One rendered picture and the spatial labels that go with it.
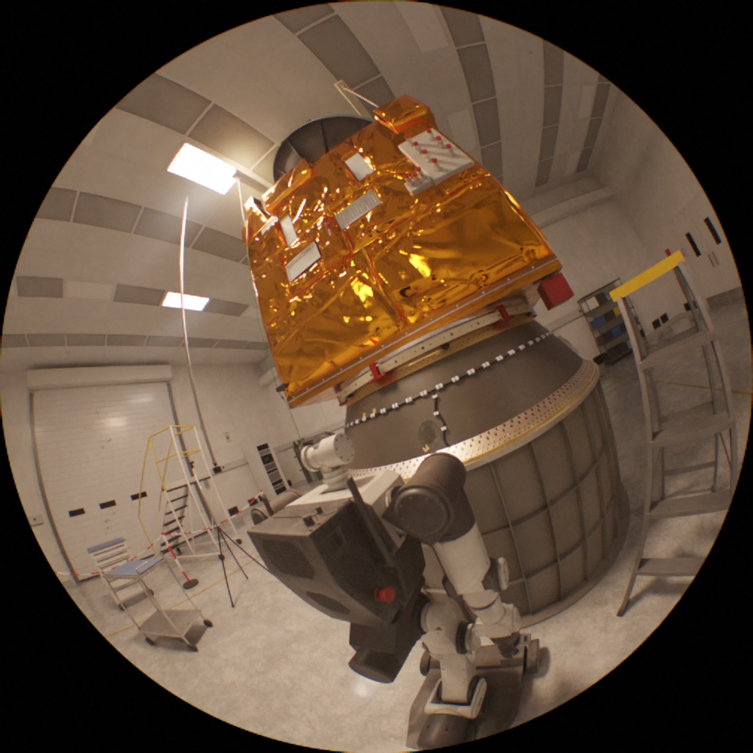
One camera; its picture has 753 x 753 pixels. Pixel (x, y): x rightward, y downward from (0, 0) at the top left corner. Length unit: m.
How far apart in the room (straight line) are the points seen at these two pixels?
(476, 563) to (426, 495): 0.20
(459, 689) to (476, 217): 2.14
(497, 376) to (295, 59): 3.90
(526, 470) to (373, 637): 0.84
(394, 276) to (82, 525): 7.94
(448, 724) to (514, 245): 2.05
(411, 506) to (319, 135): 2.96
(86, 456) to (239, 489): 4.99
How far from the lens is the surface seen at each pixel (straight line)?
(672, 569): 1.49
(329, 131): 2.91
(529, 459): 1.11
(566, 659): 1.60
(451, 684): 1.24
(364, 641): 0.67
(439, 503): 0.35
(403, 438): 1.17
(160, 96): 3.89
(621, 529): 2.11
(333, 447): 0.50
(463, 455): 1.02
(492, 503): 1.13
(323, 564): 0.39
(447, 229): 1.43
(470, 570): 0.50
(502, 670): 1.44
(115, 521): 7.68
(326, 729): 1.81
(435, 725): 1.21
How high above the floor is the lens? 1.49
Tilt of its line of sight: 8 degrees up
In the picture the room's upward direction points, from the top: 23 degrees counter-clockwise
